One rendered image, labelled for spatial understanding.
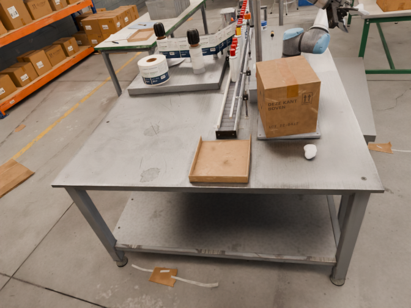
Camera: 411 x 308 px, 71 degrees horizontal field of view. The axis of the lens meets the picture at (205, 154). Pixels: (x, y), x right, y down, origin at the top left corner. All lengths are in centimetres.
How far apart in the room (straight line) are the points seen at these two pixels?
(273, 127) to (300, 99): 18
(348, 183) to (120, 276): 153
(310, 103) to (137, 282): 151
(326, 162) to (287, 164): 16
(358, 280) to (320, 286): 22
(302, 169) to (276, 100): 33
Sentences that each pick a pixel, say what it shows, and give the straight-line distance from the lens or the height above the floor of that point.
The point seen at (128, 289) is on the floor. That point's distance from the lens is 208.
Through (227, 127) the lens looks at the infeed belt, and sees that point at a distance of 150.
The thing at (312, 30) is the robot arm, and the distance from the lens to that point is 194.
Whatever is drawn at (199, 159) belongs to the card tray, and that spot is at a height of 83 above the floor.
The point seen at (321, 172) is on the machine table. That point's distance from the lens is 131.
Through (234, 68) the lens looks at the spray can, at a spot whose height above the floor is 97.
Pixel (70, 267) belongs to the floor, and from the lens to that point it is 238.
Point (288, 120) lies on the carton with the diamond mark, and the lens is 141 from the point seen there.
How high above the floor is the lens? 173
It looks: 39 degrees down
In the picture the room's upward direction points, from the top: 12 degrees counter-clockwise
